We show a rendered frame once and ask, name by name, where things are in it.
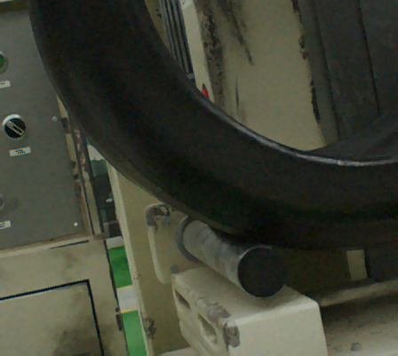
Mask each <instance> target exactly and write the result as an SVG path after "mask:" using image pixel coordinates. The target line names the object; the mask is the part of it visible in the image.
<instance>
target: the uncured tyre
mask: <svg viewBox="0 0 398 356"><path fill-rule="evenodd" d="M27 3H28V12H29V18H30V21H31V25H32V32H33V36H34V38H35V41H36V47H37V49H38V52H39V55H40V57H41V59H42V62H43V64H44V68H45V70H46V72H47V75H48V77H49V80H50V82H51V84H52V87H53V89H54V90H55V91H56V93H57V95H58V96H59V98H60V101H61V103H62V104H63V106H64V108H65V109H66V111H67V112H68V114H69V116H70V117H71V119H72V120H73V122H74V123H75V124H76V125H77V127H78V128H79V129H80V131H81V132H82V134H83V135H84V137H85V138H86V139H87V140H89V142H90V143H91V144H92V145H93V146H94V147H95V149H96V150H97V151H98V152H99V154H100V155H101V156H102V157H103V158H105V159H106V160H107V161H108V162H109V163H110V164H111V165H112V166H113V167H114V168H115V169H116V170H117V171H118V172H119V173H120V174H121V175H123V176H125V177H126V178H128V179H129V180H130V181H131V182H132V183H133V184H134V185H135V186H137V187H138V188H139V189H141V190H142V191H144V192H145V193H147V194H150V195H152V196H153V197H154V198H156V199H157V200H158V201H160V202H162V203H164V204H166V205H168V206H170V207H171V208H172V209H174V210H176V211H181V212H183V213H185V214H187V215H189V216H190V217H191V218H194V219H197V220H199V221H201V222H203V223H205V224H206V225H209V226H211V227H213V228H215V229H219V230H222V231H224V232H226V233H230V234H232V235H235V236H238V237H241V238H244V239H245V240H249V241H255V242H258V243H262V244H265V245H269V246H273V247H282V248H288V249H301V250H312V251H347V250H358V249H371V248H376V247H382V246H386V245H390V244H397V243H398V100H397V101H396V102H395V103H394V104H393V105H392V106H391V107H389V108H388V109H387V110H386V112H385V113H383V114H382V115H381V116H380V117H379V118H378V119H377V120H376V121H374V122H373V123H370V124H369V125H368V126H366V127H365V128H363V129H362V130H360V131H358V132H356V133H355V134H353V135H352V136H350V137H349V138H345V139H343V140H340V141H337V142H334V143H333V144H330V145H327V146H323V147H319V148H316V149H313V150H308V151H301V150H298V149H296V148H293V147H290V146H286V145H284V144H281V143H279V142H277V141H274V140H271V139H269V138H265V137H263V136H262V135H260V134H258V133H257V132H255V131H253V130H251V129H249V128H248V127H246V126H244V124H242V123H239V122H237V121H236V120H235V119H233V118H232V117H231V116H229V115H227V114H226V112H225V111H223V110H222V109H221V108H219V107H218V106H217V105H214V104H213V103H212V102H211V101H210V100H209V99H208V97H207V96H205V95H204V94H203V93H202V92H201V91H200V90H199V89H198V88H197V87H196V86H195V85H194V84H193V83H192V82H191V81H190V80H189V77H188V76H187V75H186V73H185V72H184V71H183V70H182V69H181V68H180V67H179V65H178V64H177V62H176V61H175V59H174V58H173V57H172V56H171V53H170V52H169V50H168V49H167V47H166V46H165V44H164V42H163V40H162V38H161V37H160V35H159V34H158V32H157V30H156V28H155V25H154V22H153V20H152V18H151V16H150V13H149V11H148V8H147V5H146V2H145V0H27Z"/></svg>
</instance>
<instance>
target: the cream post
mask: <svg viewBox="0 0 398 356"><path fill-rule="evenodd" d="M179 1H180V5H181V10H182V13H183V17H184V21H185V26H186V31H187V40H188V45H189V53H190V58H191V62H192V67H193V70H194V75H195V83H196V87H197V88H198V89H199V90H200V91H202V89H207V90H208V96H209V100H210V101H211V102H212V103H213V104H214V105H217V106H218V107H219V108H221V109H222V110H223V111H225V112H226V114H227V115H229V116H231V117H232V118H233V119H235V120H236V121H237V122H239V123H242V124H244V126H246V127H248V128H249V129H251V130H253V131H255V132H257V133H258V134H260V135H262V136H263V137H265V138H269V139H271V140H274V141H277V142H279V143H281V144H284V145H286V146H290V147H293V148H296V149H298V150H301V151H308V150H313V149H316V148H319V147H323V146H326V143H325V139H324V135H323V129H322V122H321V117H320V113H319V107H318V104H317V99H316V89H315V86H314V78H313V73H312V68H311V64H310V59H309V55H308V50H307V46H306V38H305V34H304V29H303V24H302V19H301V16H300V10H299V2H298V0H191V2H192V3H191V4H190V5H189V6H188V7H187V8H186V9H185V10H183V6H182V2H181V0H179ZM284 262H285V264H286V266H287V277H286V281H285V283H284V284H285V285H287V286H289V287H290V288H292V289H295V290H297V292H298V293H300V294H301V293H306V292H309V291H313V290H317V289H323V288H328V287H331V286H335V285H339V284H342V283H347V282H350V281H352V280H351V276H350V266H349V263H348V258H347V253H346V251H317V252H315V253H311V254H306V255H303V256H298V257H292V258H288V259H284Z"/></svg>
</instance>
